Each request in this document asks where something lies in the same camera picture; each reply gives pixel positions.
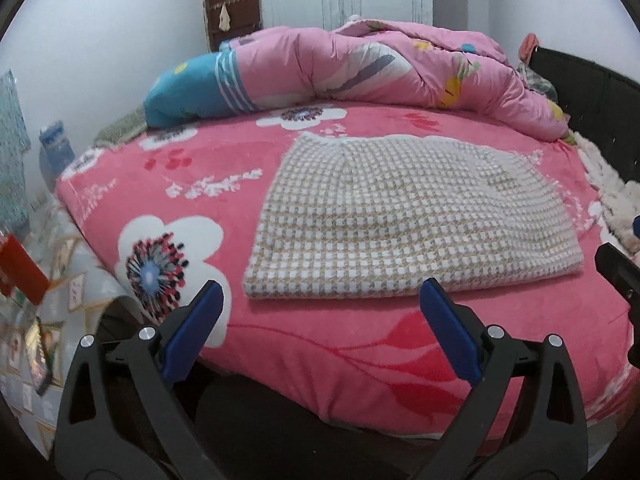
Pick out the patterned grey bed sheet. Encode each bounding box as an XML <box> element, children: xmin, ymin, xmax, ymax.
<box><xmin>0</xmin><ymin>195</ymin><xmax>131</xmax><ymax>461</ymax></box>

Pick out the teal patterned cloth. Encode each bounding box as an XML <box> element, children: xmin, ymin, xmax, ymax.
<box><xmin>0</xmin><ymin>70</ymin><xmax>32</xmax><ymax>231</ymax></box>

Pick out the fluffy beige blanket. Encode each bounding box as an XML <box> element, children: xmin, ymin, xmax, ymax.
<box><xmin>572</xmin><ymin>130</ymin><xmax>640</xmax><ymax>256</ymax></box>

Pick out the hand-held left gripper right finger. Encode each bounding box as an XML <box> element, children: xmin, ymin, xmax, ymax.
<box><xmin>419</xmin><ymin>277</ymin><xmax>588</xmax><ymax>480</ymax></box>

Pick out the black headboard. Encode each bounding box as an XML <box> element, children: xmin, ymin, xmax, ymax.
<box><xmin>530</xmin><ymin>46</ymin><xmax>640</xmax><ymax>191</ymax></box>

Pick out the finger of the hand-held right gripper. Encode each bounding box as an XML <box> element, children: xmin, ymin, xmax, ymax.
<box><xmin>594</xmin><ymin>242</ymin><xmax>640</xmax><ymax>311</ymax></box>

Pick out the blue water jug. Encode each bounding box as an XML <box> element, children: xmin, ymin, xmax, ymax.
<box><xmin>39</xmin><ymin>120</ymin><xmax>77</xmax><ymax>192</ymax></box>

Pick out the red packet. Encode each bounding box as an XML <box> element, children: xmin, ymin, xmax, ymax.
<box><xmin>0</xmin><ymin>232</ymin><xmax>51</xmax><ymax>306</ymax></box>

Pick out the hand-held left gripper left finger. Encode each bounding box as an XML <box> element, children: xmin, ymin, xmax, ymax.
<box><xmin>54</xmin><ymin>280</ymin><xmax>226</xmax><ymax>480</ymax></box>

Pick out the pink cloth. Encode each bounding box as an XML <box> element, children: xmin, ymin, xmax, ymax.
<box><xmin>519</xmin><ymin>32</ymin><xmax>540</xmax><ymax>62</ymax></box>

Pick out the green patterned cloth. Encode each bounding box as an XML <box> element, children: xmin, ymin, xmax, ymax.
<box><xmin>94</xmin><ymin>107</ymin><xmax>148</xmax><ymax>147</ymax></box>

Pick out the pink floral blanket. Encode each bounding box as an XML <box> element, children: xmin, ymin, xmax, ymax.
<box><xmin>55</xmin><ymin>100</ymin><xmax>640</xmax><ymax>441</ymax></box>

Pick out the beige white houndstooth coat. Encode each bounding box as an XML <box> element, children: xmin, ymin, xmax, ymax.
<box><xmin>242</xmin><ymin>132</ymin><xmax>586</xmax><ymax>301</ymax></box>

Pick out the checked cloth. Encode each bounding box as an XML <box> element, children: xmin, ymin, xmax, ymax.
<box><xmin>517</xmin><ymin>61</ymin><xmax>559</xmax><ymax>106</ymax></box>

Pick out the pink and blue quilt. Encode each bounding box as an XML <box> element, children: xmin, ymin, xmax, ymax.
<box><xmin>144</xmin><ymin>19</ymin><xmax>571</xmax><ymax>143</ymax></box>

